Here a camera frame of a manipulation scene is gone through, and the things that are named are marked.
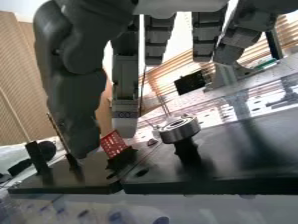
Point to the clear box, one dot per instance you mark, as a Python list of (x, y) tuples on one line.
[(177, 210)]

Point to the dark grey five-finger robot hand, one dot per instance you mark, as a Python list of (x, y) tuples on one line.
[(73, 66)]

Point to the thin stick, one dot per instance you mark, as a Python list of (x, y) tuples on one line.
[(61, 136)]

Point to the black plate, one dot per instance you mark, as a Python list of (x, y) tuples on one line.
[(208, 166)]

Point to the silver ball bearing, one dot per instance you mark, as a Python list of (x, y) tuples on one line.
[(180, 128)]

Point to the small red circuit board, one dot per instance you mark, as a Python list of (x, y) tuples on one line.
[(113, 144)]

